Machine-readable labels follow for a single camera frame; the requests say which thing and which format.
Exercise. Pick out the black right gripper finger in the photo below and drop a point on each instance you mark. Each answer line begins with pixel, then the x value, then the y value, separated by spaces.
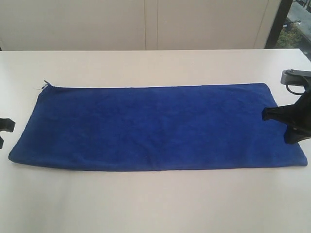
pixel 295 137
pixel 280 113

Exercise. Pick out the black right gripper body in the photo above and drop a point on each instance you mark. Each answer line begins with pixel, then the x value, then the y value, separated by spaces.
pixel 300 116

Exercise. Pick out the blue towel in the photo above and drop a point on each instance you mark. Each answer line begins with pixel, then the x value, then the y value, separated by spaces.
pixel 155 128

